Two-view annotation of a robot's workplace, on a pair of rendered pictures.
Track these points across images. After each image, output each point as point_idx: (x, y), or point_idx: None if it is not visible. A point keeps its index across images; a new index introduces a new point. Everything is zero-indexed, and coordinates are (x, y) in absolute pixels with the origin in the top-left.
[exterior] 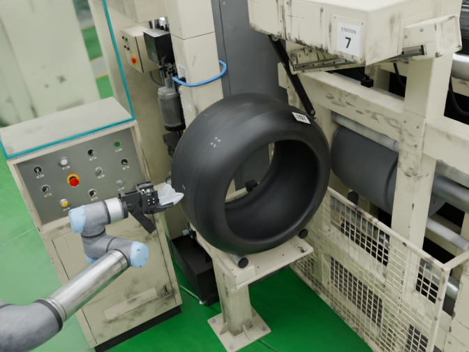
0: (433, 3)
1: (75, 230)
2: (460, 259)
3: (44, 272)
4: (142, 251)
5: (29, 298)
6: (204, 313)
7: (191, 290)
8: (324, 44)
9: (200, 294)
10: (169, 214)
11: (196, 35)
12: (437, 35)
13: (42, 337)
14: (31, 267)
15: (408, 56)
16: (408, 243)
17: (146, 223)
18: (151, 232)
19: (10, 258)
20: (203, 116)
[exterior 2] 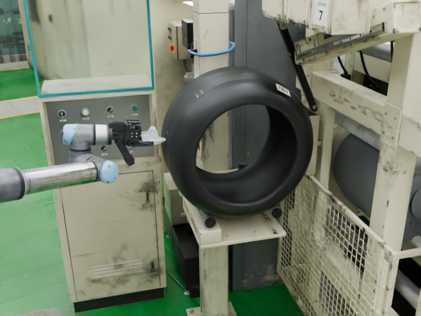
0: None
1: (64, 140)
2: (415, 251)
3: (55, 236)
4: (113, 168)
5: (34, 254)
6: (185, 303)
7: (180, 281)
8: (306, 20)
9: (185, 281)
10: (175, 199)
11: (211, 12)
12: (397, 14)
13: (5, 192)
14: (45, 230)
15: (374, 34)
16: (367, 228)
17: (126, 155)
18: (129, 165)
19: (31, 219)
20: (198, 77)
